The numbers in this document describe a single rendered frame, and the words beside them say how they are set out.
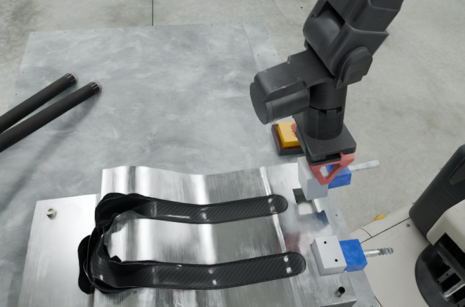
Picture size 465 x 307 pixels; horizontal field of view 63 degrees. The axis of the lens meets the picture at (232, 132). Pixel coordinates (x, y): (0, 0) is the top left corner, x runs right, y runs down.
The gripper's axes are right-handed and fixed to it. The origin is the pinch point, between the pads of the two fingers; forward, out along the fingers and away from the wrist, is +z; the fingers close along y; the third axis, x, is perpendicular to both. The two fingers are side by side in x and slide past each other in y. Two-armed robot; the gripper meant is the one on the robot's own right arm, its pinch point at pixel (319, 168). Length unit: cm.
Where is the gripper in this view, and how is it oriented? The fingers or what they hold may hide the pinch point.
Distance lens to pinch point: 64.0
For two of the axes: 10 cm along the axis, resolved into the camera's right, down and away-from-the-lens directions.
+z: 1.1, 7.3, 6.7
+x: 9.8, -1.9, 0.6
